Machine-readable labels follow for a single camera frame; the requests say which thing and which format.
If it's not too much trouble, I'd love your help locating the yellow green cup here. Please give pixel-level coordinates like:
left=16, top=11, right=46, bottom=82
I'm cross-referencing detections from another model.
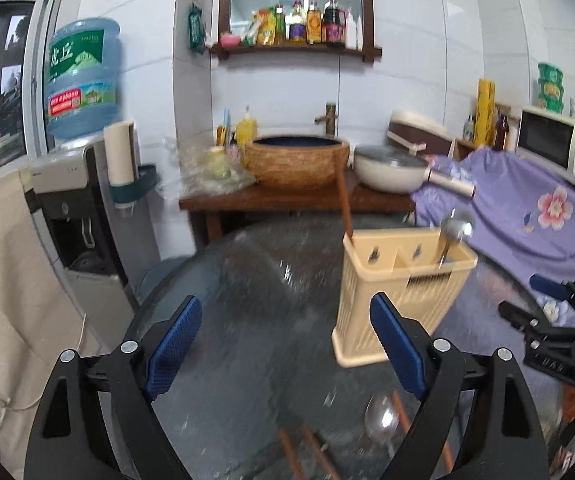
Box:
left=206, top=146, right=233, bottom=181

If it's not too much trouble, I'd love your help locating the bamboo style faucet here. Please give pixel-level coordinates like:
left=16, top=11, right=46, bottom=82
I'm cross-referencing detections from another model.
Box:
left=315, top=103, right=339, bottom=136

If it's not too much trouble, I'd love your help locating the brown and white rice cooker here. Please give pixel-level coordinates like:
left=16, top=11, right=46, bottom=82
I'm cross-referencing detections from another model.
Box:
left=386, top=108, right=454, bottom=153

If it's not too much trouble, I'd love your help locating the white cable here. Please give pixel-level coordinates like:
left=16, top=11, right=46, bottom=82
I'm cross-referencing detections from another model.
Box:
left=0, top=312, right=88, bottom=411

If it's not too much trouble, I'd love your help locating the dark wooden vanity table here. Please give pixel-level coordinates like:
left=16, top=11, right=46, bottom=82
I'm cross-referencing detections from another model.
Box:
left=178, top=170, right=415, bottom=256

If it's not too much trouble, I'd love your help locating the grey round stool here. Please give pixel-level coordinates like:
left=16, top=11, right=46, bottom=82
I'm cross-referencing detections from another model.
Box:
left=140, top=257, right=193, bottom=306

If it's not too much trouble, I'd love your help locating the white squeeze bottle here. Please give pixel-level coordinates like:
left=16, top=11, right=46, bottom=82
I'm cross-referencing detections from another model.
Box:
left=345, top=7, right=359, bottom=51

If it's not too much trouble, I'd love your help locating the white microwave oven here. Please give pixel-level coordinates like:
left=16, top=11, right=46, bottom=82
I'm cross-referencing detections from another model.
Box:
left=516, top=106, right=575, bottom=196

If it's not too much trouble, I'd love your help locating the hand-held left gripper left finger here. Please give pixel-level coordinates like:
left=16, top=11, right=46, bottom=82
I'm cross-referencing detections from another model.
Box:
left=23, top=294, right=204, bottom=480

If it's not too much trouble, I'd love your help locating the metal ladle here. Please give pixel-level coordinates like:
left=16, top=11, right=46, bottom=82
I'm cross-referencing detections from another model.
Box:
left=437, top=208, right=477, bottom=266

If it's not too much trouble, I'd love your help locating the wooden framed mirror shelf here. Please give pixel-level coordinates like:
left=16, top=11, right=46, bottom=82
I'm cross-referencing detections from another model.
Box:
left=208, top=0, right=384, bottom=63

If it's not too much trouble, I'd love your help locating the yellow snack bag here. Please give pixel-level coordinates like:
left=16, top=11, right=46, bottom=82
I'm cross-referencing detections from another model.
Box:
left=244, top=7, right=278, bottom=46

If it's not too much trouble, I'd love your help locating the purple label oil bottle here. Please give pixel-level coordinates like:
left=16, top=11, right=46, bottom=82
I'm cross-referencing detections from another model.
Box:
left=287, top=1, right=308, bottom=43

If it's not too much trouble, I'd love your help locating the yellow wrap roll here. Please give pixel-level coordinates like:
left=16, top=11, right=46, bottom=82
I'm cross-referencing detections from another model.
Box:
left=475, top=78, right=497, bottom=146

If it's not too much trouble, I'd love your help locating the metal spoon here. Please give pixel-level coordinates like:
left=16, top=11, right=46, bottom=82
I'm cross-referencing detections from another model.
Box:
left=364, top=394, right=401, bottom=448

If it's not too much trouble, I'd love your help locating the amber yellow label bottle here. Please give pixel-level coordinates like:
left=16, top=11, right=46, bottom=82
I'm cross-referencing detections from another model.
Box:
left=306, top=1, right=324, bottom=44

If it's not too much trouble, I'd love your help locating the woven brown wash basin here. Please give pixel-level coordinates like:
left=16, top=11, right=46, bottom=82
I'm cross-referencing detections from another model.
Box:
left=244, top=135, right=351, bottom=191

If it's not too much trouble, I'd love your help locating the beige cloth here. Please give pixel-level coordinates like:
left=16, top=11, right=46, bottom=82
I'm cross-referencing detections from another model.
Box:
left=0, top=170, right=103, bottom=480

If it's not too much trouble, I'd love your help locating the green hanging packet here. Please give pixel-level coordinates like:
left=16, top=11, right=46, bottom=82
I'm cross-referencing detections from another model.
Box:
left=188, top=4, right=208, bottom=56

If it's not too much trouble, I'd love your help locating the brown glass bottle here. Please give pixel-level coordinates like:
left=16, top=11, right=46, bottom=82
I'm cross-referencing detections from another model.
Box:
left=493, top=114, right=511, bottom=152

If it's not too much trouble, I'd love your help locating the white paper cup stack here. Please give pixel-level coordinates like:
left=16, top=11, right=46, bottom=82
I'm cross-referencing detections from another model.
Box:
left=103, top=120, right=138, bottom=186

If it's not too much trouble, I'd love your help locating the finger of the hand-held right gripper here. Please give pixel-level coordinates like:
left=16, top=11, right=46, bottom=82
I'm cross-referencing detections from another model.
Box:
left=528, top=272, right=575, bottom=303
left=498, top=300, right=575, bottom=335

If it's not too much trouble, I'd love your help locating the teal cup holder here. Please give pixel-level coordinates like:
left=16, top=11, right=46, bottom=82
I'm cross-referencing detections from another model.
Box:
left=110, top=162, right=159, bottom=206

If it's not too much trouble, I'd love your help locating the beige plastic utensil holder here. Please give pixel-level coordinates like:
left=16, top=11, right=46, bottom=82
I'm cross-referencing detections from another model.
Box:
left=331, top=230, right=479, bottom=368

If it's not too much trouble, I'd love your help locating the clear plastic bag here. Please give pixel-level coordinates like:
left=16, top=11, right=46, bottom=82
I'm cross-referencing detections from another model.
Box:
left=160, top=135, right=258, bottom=198

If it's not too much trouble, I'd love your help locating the yellow soap pump bottle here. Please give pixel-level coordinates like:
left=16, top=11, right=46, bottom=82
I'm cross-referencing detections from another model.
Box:
left=236, top=106, right=259, bottom=148

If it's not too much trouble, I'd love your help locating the white pan with lid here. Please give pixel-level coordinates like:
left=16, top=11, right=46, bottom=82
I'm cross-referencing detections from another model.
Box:
left=353, top=145, right=477, bottom=198

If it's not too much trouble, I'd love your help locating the small wooden box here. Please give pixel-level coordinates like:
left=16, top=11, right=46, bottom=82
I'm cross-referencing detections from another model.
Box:
left=453, top=137, right=478, bottom=161

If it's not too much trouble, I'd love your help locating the grey water dispenser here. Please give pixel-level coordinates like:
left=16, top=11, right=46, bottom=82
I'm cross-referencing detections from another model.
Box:
left=30, top=140, right=163, bottom=321

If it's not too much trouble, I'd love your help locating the blue water jug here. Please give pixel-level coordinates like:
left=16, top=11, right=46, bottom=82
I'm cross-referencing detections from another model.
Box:
left=43, top=17, right=123, bottom=142

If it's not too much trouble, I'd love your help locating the purple floral cloth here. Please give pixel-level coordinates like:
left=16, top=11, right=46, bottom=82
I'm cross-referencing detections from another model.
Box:
left=410, top=149, right=575, bottom=281

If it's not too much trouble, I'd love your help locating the dark soy sauce bottle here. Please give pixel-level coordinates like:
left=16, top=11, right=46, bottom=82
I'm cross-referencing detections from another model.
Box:
left=321, top=0, right=347, bottom=44

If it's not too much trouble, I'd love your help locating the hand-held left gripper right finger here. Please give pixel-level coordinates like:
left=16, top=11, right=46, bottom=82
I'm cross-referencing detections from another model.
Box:
left=370, top=291, right=552, bottom=480

